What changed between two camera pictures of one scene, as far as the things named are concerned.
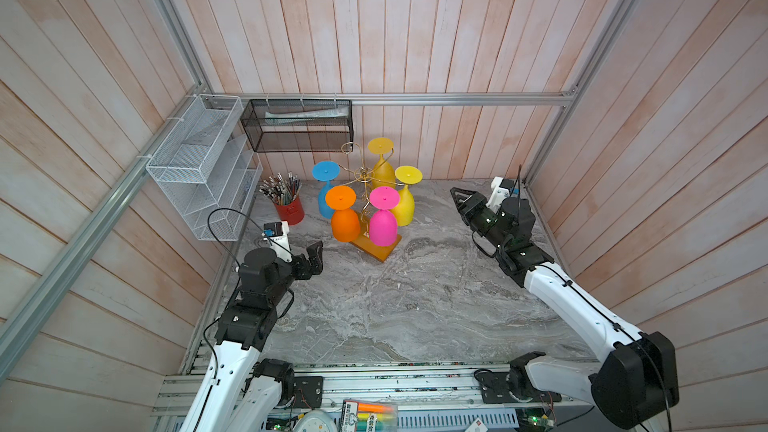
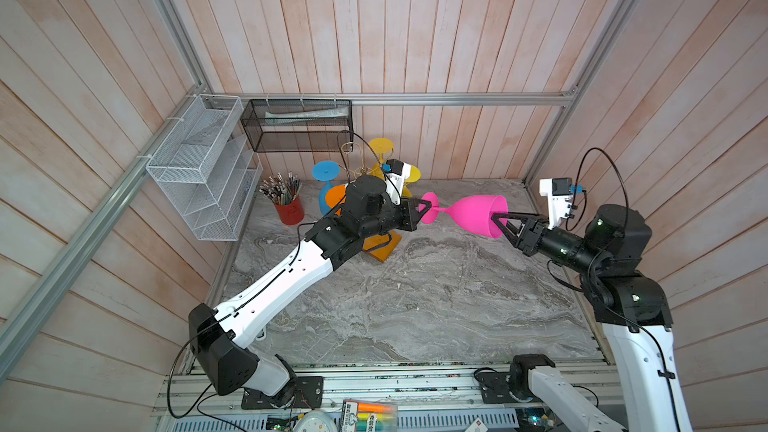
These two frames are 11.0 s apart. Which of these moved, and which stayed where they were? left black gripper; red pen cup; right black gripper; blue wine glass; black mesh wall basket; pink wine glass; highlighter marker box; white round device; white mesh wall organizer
Moved: right black gripper; pink wine glass; left black gripper
Stayed: blue wine glass; white mesh wall organizer; white round device; red pen cup; highlighter marker box; black mesh wall basket
